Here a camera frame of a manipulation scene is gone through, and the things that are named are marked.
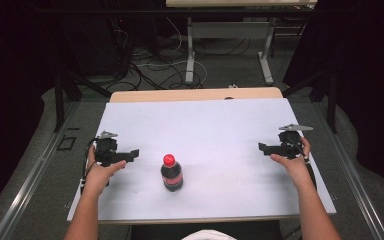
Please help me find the metal floor rail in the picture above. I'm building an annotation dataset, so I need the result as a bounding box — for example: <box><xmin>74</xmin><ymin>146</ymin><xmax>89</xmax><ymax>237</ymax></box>
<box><xmin>313</xmin><ymin>101</ymin><xmax>384</xmax><ymax>240</ymax></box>
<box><xmin>0</xmin><ymin>101</ymin><xmax>82</xmax><ymax>240</ymax></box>

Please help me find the wooden table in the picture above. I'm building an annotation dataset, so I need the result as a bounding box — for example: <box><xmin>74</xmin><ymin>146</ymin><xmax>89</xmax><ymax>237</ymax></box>
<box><xmin>67</xmin><ymin>87</ymin><xmax>337</xmax><ymax>225</ymax></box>

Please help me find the cola bottle with red cap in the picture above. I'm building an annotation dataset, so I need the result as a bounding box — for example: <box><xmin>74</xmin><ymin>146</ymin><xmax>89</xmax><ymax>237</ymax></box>
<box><xmin>160</xmin><ymin>153</ymin><xmax>184</xmax><ymax>193</ymax></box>

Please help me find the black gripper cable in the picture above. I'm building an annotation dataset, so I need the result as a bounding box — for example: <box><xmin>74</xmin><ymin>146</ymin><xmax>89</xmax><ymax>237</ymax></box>
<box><xmin>80</xmin><ymin>137</ymin><xmax>112</xmax><ymax>188</ymax></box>
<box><xmin>288</xmin><ymin>137</ymin><xmax>318</xmax><ymax>191</ymax></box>

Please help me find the person's left hand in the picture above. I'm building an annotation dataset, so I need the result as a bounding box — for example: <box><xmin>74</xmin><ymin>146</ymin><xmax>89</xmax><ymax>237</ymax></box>
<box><xmin>83</xmin><ymin>145</ymin><xmax>128</xmax><ymax>197</ymax></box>

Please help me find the white floor cable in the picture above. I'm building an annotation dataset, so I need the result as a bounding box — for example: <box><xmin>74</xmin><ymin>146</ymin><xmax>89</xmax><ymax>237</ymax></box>
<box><xmin>136</xmin><ymin>16</ymin><xmax>209</xmax><ymax>89</ymax></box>

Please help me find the white desk with metal legs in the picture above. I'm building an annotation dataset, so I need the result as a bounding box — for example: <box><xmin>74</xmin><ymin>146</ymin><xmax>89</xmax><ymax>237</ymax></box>
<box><xmin>165</xmin><ymin>0</ymin><xmax>318</xmax><ymax>86</ymax></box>

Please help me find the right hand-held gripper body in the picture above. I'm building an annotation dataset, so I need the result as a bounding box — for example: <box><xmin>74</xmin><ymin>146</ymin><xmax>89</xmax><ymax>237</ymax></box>
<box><xmin>277</xmin><ymin>123</ymin><xmax>314</xmax><ymax>160</ymax></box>

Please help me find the person's right hand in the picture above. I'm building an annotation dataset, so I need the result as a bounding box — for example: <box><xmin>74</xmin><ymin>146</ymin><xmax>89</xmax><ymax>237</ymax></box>
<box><xmin>269</xmin><ymin>136</ymin><xmax>314</xmax><ymax>192</ymax></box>

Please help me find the dark curtain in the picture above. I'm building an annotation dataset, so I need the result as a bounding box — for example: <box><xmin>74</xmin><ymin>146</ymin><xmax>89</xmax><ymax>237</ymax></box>
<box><xmin>282</xmin><ymin>0</ymin><xmax>384</xmax><ymax>196</ymax></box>
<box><xmin>0</xmin><ymin>0</ymin><xmax>64</xmax><ymax>223</ymax></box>

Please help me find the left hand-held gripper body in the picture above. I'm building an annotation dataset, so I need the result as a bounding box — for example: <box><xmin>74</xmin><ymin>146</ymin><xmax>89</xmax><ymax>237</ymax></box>
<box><xmin>94</xmin><ymin>130</ymin><xmax>119</xmax><ymax>168</ymax></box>

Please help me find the person's white shirt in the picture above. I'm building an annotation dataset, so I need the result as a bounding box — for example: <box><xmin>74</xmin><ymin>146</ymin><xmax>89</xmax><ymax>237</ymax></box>
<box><xmin>180</xmin><ymin>229</ymin><xmax>238</xmax><ymax>240</ymax></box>

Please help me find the black floor socket frame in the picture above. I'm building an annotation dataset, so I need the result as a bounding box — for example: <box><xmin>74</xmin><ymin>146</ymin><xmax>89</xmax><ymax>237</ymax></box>
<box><xmin>56</xmin><ymin>127</ymin><xmax>81</xmax><ymax>152</ymax></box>

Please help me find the bundle of black floor cables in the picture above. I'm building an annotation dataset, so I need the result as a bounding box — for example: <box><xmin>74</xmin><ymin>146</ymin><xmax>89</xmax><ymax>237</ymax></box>
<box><xmin>104</xmin><ymin>19</ymin><xmax>253</xmax><ymax>92</ymax></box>

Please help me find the black metal stand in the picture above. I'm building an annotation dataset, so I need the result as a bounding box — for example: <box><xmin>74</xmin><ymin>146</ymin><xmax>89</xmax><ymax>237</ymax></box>
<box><xmin>281</xmin><ymin>68</ymin><xmax>340</xmax><ymax>135</ymax></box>
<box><xmin>53</xmin><ymin>68</ymin><xmax>114</xmax><ymax>133</ymax></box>

